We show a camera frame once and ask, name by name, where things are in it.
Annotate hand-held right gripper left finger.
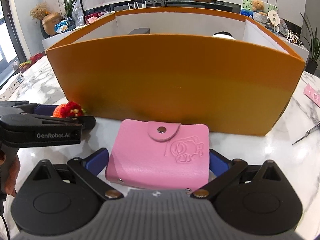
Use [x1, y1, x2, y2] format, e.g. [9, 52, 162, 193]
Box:
[32, 147, 124, 201]

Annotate green blue painting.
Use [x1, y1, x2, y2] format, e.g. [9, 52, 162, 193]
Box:
[240, 0, 279, 18]

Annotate dried yellow flowers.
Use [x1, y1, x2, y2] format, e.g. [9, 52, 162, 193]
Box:
[30, 2, 51, 21]

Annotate red feathered ornament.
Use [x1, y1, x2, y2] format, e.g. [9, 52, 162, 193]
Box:
[18, 51, 48, 73]

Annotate blue snack packet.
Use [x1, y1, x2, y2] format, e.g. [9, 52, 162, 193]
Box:
[54, 20, 70, 34]

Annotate black white cow figurine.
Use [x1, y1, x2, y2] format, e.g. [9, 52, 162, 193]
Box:
[286, 30, 305, 46]

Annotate tall plant in black pot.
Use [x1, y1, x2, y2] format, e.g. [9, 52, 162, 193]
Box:
[299, 12, 320, 75]

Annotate pink gift box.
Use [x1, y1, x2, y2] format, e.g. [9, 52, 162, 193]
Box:
[85, 15, 100, 26]

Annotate dark grey box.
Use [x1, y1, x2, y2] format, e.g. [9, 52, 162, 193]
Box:
[128, 27, 151, 35]

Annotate brown teddy bear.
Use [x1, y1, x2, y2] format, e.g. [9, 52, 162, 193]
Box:
[251, 0, 267, 16]

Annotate pink pin packet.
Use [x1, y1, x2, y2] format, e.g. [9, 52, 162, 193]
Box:
[303, 83, 320, 107]

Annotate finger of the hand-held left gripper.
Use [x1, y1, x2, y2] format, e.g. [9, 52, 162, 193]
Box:
[25, 101, 58, 117]
[57, 115, 97, 131]

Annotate metal nail clipper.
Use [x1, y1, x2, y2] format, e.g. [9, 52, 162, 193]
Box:
[292, 121, 320, 145]

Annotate white router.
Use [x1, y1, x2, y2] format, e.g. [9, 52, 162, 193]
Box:
[127, 2, 148, 10]

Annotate decorative plate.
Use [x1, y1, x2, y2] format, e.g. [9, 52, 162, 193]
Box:
[278, 18, 288, 36]

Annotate person's left hand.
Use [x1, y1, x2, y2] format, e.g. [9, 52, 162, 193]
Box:
[4, 155, 22, 197]

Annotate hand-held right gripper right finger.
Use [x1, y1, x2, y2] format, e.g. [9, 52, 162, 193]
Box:
[190, 149, 288, 201]

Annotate green potted plant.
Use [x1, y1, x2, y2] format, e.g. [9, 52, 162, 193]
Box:
[58, 0, 87, 21]

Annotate pink snap card holder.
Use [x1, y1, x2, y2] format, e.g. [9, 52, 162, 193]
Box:
[105, 119, 211, 191]

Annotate large orange box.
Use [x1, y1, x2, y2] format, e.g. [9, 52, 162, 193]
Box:
[45, 6, 306, 137]

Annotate white marble tv cabinet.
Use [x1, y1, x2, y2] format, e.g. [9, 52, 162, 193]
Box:
[41, 0, 311, 63]

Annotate white black plush sheep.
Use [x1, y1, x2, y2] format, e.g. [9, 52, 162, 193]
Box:
[211, 31, 237, 41]

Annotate round white hand fan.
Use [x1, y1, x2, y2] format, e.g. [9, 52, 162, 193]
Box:
[267, 10, 281, 27]

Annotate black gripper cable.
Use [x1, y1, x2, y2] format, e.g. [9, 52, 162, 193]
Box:
[0, 197, 11, 240]

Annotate brown round vase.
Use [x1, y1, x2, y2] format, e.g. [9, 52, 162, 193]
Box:
[41, 12, 63, 36]

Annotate crocheted red orange toy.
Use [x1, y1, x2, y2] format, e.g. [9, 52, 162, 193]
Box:
[52, 101, 87, 118]

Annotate white carton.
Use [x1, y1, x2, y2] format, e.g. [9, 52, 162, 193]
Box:
[0, 72, 24, 102]

